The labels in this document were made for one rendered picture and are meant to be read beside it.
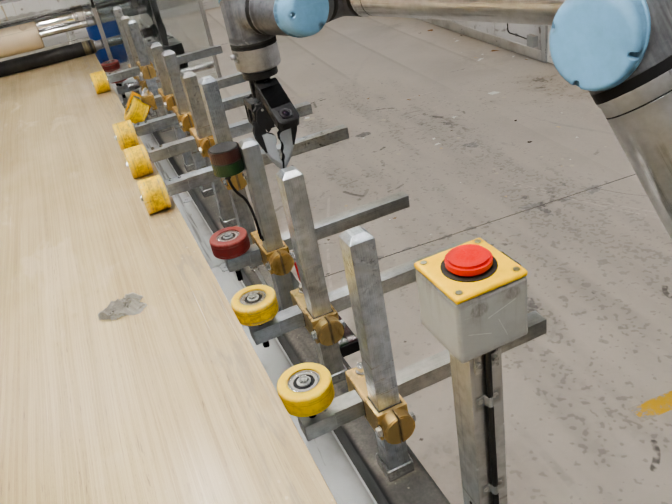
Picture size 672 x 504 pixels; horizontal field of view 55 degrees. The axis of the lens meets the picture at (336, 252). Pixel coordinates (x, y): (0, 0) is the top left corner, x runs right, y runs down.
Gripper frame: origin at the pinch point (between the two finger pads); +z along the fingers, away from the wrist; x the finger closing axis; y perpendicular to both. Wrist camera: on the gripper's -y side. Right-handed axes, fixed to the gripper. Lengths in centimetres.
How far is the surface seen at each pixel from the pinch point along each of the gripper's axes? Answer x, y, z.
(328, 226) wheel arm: -5.6, -4.7, 15.1
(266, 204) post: 7.5, -9.0, 3.2
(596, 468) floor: -60, -31, 101
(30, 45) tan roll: 49, 223, -1
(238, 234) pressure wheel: 13.7, -3.9, 10.1
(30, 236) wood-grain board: 55, 30, 11
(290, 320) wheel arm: 12.8, -29.8, 16.5
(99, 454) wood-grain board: 47, -50, 11
